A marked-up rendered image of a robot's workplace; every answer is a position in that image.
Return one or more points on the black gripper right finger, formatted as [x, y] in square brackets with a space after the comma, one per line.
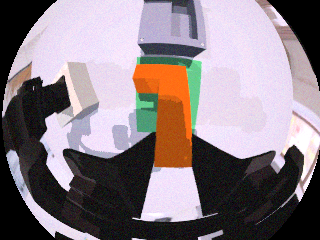
[218, 173]

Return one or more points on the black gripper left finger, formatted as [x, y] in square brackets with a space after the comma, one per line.
[128, 173]

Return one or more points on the orange l-shaped part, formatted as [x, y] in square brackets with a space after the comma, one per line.
[174, 120]

